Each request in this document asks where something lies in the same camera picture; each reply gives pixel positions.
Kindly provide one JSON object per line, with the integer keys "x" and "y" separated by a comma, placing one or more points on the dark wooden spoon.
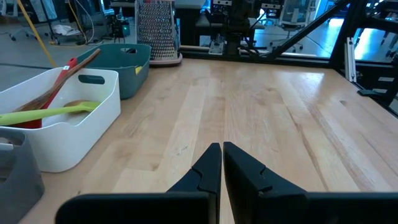
{"x": 77, "y": 70}

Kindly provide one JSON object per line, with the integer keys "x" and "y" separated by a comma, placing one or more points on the green silicone spoon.
{"x": 46, "y": 113}

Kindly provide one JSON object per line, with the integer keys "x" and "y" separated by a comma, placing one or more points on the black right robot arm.
{"x": 239, "y": 28}

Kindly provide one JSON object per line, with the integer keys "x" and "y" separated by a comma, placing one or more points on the grey plastic bin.
{"x": 18, "y": 186}

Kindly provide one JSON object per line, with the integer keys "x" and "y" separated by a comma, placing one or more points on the black table frame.
{"x": 295, "y": 60}

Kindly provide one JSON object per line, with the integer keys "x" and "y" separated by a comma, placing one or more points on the red silicone spoon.
{"x": 70, "y": 62}

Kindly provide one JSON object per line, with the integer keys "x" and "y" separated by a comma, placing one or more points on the white plastic bin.
{"x": 77, "y": 140}

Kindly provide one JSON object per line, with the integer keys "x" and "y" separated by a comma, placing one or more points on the silver aluminium extrusion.
{"x": 350, "y": 59}

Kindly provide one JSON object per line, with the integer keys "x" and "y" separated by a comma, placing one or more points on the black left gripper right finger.
{"x": 248, "y": 183}

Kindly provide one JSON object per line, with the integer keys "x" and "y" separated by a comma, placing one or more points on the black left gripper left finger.
{"x": 202, "y": 177}

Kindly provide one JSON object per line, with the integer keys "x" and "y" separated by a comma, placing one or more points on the teal plastic bin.
{"x": 124, "y": 71}

